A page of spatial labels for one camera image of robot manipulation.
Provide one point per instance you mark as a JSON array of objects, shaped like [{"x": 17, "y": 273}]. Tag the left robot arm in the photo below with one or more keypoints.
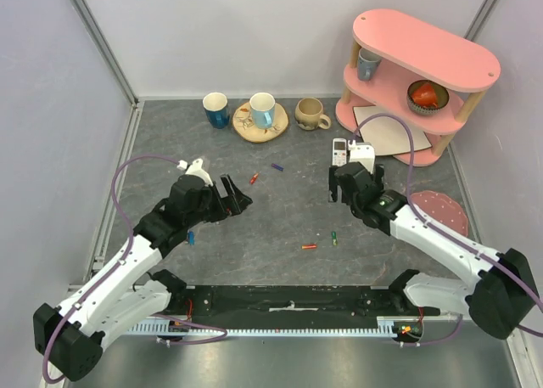
[{"x": 73, "y": 335}]

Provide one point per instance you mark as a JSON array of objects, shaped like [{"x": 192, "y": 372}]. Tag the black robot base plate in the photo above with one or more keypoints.
[{"x": 290, "y": 307}]

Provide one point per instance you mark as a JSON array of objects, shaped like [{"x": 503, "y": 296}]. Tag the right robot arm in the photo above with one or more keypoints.
[{"x": 495, "y": 289}]

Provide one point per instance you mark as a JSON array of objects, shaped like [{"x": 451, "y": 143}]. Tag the grey mug on shelf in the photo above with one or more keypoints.
[{"x": 367, "y": 64}]

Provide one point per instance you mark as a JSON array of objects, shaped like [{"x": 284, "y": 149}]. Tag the pink dotted plate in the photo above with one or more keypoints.
[{"x": 443, "y": 209}]

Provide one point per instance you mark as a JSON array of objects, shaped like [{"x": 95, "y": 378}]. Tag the light blue mug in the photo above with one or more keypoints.
[{"x": 262, "y": 109}]

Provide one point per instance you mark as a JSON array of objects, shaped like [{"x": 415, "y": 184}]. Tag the dark blue mug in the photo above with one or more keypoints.
[{"x": 216, "y": 109}]

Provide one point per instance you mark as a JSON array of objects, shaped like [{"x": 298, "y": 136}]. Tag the beige ceramic mug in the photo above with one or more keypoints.
[{"x": 309, "y": 115}]

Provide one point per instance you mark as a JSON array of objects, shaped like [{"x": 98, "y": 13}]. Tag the purple battery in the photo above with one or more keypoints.
[{"x": 278, "y": 167}]

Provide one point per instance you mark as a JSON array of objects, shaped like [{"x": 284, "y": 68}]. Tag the white cable duct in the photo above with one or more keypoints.
[{"x": 169, "y": 329}]

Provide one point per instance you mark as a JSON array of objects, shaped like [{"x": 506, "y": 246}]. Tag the red cup in bowl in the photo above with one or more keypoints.
[{"x": 425, "y": 96}]

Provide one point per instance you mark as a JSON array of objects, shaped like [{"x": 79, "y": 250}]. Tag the patterned dark bowl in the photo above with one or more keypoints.
[{"x": 442, "y": 94}]

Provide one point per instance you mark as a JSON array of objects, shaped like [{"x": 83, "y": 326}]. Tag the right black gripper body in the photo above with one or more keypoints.
[{"x": 354, "y": 181}]

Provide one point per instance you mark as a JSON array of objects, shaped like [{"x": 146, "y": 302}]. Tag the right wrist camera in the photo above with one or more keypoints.
[{"x": 363, "y": 153}]

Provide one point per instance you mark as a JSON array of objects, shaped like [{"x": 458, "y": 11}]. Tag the white remote control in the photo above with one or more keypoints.
[{"x": 339, "y": 152}]

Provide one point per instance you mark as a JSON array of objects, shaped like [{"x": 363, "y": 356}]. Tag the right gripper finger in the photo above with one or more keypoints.
[
  {"x": 333, "y": 184},
  {"x": 378, "y": 175}
]

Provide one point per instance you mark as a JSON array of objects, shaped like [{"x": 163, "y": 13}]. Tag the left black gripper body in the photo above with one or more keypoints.
[{"x": 212, "y": 208}]

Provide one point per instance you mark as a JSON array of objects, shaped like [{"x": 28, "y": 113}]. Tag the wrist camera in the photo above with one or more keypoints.
[
  {"x": 197, "y": 168},
  {"x": 363, "y": 153}
]

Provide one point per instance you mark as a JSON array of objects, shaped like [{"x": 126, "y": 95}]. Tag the white square plate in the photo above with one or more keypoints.
[{"x": 388, "y": 137}]

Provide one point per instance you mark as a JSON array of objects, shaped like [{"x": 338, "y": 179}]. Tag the pink three-tier shelf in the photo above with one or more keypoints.
[{"x": 429, "y": 77}]

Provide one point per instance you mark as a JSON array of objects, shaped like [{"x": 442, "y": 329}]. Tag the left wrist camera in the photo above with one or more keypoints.
[{"x": 197, "y": 168}]

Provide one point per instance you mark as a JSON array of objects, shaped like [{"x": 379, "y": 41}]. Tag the red battery near centre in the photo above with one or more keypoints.
[{"x": 254, "y": 178}]

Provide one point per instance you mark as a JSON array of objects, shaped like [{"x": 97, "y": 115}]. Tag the beige floral saucer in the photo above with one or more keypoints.
[{"x": 245, "y": 127}]

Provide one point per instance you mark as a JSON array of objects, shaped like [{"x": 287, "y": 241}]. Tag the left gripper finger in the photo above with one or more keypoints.
[
  {"x": 229, "y": 185},
  {"x": 236, "y": 204}
]

